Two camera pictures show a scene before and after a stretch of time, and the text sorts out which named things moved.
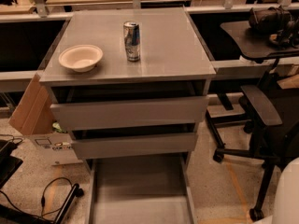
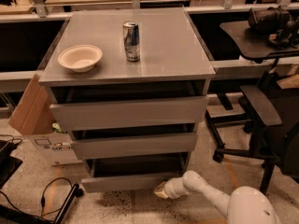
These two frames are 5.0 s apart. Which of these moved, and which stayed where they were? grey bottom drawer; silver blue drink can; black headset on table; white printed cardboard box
Moved: grey bottom drawer
Stayed: white printed cardboard box; black headset on table; silver blue drink can
